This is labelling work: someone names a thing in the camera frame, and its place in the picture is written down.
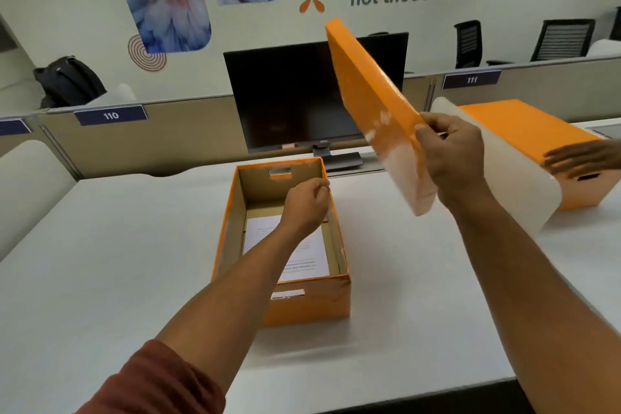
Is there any person's right hand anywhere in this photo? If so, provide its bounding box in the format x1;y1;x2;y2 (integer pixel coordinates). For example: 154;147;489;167
415;112;487;209

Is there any person's left hand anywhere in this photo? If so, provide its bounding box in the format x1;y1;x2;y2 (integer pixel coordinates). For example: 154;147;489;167
280;178;332;241

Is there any orange box lid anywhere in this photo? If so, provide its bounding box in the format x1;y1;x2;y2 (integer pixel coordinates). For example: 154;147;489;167
325;18;440;217

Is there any person's left forearm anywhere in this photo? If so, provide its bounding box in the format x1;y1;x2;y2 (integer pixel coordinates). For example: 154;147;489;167
155;222;326;392

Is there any person's right forearm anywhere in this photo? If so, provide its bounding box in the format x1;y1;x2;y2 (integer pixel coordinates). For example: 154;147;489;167
439;180;621;414

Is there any navy desk number label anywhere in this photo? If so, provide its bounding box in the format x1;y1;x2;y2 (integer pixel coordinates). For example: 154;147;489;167
442;70;502;90
0;118;33;137
74;105;148;126

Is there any white printed paper sheet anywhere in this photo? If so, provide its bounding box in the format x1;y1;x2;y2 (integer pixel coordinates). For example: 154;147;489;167
243;215;331;283

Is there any white curved desk divider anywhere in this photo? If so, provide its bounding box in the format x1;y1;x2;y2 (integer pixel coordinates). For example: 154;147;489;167
430;97;563;236
0;139;78;262

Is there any closed orange cardboard box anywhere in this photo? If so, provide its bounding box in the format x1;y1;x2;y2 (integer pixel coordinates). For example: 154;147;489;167
458;99;621;212

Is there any black computer monitor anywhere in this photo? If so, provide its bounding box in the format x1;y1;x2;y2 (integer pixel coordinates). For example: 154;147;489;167
223;32;409;172

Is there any open orange cardboard box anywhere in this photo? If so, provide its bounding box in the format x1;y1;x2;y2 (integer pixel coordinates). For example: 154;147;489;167
212;158;352;328

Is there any beige desk partition panel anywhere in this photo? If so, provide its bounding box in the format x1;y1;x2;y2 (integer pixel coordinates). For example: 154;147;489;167
402;55;621;124
36;94;249;180

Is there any rust red sleeve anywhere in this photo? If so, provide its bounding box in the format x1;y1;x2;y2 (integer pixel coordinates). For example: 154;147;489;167
75;339;227;414

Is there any black backpack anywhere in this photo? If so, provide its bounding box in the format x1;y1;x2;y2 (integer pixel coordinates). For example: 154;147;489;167
33;56;108;109

